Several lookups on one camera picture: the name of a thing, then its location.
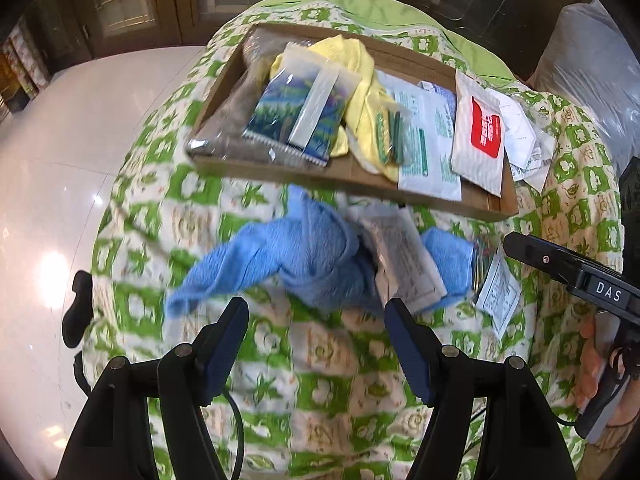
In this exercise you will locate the person's right hand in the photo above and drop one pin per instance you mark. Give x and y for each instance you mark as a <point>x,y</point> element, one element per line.
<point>587,365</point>

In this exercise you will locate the clear packet of green sticks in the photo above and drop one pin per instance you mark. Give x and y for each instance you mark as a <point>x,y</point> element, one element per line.
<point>387,135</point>

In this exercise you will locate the blue towel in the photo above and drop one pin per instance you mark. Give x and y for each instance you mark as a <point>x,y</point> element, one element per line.
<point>300,250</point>

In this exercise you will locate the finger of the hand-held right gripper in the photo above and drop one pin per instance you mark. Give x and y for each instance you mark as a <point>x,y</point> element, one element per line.
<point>540,260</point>

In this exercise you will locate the grey scouring pad packet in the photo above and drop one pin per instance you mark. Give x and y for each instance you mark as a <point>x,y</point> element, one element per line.
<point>230,110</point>

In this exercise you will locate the clear-wrapped face mask packet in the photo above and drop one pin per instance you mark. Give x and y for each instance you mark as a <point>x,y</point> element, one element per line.
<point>537,157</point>

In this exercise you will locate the stack of boxes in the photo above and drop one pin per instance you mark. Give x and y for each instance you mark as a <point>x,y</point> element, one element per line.
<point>20,70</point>

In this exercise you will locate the pillow in plastic bag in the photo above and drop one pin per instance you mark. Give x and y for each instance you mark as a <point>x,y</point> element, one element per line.
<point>585,60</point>

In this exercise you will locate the wooden glazed doors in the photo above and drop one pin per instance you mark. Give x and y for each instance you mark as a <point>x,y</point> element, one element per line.
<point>175,10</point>

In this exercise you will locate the black textured object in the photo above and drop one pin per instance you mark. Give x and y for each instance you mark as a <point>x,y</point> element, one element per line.
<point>631,210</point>

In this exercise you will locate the cardboard box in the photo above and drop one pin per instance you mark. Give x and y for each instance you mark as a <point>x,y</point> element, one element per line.
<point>360,177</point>

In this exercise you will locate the clear plastic packet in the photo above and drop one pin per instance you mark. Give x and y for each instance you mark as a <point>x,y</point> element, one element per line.
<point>482,260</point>

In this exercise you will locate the white packet with green print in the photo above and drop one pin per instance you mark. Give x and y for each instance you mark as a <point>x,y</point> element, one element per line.
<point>425,170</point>

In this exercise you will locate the landscape print wipes packet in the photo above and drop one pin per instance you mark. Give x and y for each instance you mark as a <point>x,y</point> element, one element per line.
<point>270,110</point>

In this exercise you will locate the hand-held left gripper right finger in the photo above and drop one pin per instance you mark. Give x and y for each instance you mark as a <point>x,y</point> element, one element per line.
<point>407,355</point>

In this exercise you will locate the small white printed packet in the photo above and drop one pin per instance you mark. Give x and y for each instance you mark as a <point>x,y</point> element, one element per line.
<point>500,295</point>

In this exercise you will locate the green and white printed blanket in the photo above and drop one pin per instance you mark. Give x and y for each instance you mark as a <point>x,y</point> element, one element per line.
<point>325,390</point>

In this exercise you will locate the blue tissue packet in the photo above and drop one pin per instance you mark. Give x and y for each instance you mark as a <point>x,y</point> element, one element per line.
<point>446,96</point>

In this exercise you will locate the yellow towel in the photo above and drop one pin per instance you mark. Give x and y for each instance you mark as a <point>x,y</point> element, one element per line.
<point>365,110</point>

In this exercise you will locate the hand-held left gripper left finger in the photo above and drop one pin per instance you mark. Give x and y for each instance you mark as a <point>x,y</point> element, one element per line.
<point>225,347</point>

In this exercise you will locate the white packet with red label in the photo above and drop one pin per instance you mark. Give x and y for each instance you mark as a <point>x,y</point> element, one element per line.
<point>480,160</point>

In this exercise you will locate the white packet with grey print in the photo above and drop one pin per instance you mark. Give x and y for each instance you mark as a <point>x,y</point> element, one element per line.
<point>405,260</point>

